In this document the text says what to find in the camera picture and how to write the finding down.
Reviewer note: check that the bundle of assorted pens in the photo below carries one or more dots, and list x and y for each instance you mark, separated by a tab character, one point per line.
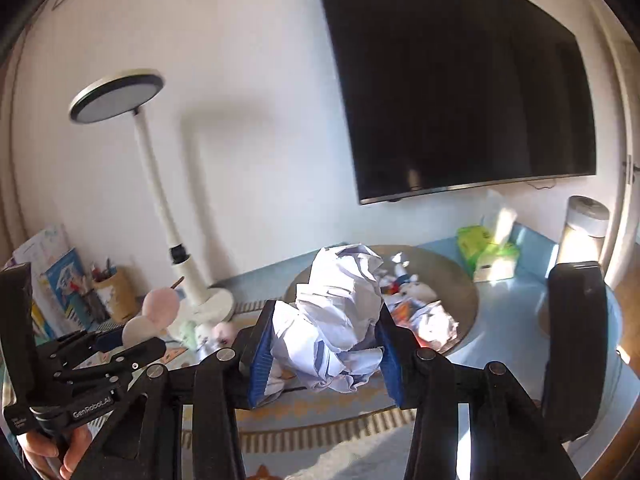
102	272

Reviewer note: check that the patterned woven table mat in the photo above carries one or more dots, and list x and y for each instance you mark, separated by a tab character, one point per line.
325	440

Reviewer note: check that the pink cat plush toy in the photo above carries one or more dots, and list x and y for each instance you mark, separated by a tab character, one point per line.
222	332

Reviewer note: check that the golden ribbed bowl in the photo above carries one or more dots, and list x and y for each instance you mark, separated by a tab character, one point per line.
450	280

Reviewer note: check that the tan bamboo pen holder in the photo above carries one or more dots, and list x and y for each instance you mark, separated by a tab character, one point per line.
117	295

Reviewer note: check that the plaid bow hair clip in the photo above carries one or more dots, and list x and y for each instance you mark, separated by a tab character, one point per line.
189	334

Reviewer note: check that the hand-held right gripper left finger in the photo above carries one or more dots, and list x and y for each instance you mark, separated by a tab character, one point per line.
262	350

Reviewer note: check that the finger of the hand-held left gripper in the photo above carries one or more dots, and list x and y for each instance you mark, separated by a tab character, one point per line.
135	352
107	341

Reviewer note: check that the black chair back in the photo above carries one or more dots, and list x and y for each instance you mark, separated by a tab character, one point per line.
575	335

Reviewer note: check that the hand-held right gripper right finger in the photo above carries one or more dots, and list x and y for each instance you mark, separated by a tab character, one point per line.
389	360

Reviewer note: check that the blue boxed book set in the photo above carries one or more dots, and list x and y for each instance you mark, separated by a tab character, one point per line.
65	272

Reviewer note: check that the person's left hand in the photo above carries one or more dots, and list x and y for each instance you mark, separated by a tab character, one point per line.
75	450

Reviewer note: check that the white desk lamp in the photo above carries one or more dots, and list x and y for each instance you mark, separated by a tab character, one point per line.
117	97

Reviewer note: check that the black wall television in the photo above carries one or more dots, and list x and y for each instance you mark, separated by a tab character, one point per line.
450	85

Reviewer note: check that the green tissue pack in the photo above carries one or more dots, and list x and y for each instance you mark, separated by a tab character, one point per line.
475	242

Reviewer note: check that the white cylindrical container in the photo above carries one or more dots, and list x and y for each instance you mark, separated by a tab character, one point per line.
585	230

